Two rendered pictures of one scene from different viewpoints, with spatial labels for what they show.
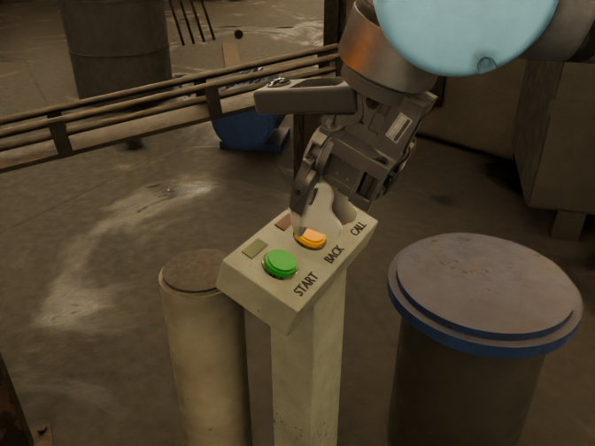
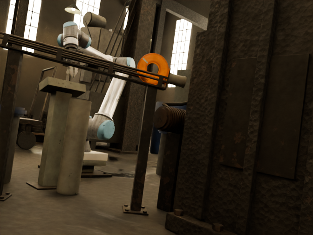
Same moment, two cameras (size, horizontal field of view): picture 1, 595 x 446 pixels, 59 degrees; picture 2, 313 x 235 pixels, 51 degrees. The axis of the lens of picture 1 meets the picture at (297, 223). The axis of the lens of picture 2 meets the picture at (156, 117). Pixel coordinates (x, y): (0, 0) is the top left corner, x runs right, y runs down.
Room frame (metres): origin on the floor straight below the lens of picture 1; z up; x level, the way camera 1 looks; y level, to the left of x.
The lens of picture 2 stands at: (2.25, 1.09, 0.41)
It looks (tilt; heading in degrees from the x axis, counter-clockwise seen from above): 2 degrees up; 197
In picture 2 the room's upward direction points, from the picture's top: 8 degrees clockwise
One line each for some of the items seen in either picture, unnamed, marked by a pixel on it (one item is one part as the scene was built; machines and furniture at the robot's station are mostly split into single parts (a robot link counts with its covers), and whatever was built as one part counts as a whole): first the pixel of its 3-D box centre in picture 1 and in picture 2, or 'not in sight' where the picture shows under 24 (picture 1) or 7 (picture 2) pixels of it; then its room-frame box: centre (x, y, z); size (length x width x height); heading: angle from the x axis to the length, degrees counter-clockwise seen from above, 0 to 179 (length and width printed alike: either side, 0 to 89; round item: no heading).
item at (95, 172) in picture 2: not in sight; (75, 167); (0.01, -0.19, 0.04); 0.40 x 0.40 x 0.08; 64
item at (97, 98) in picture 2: not in sight; (105, 120); (-2.64, -1.28, 0.43); 1.23 x 0.93 x 0.87; 148
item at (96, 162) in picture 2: not in sight; (76, 159); (0.01, -0.19, 0.10); 0.32 x 0.32 x 0.04; 64
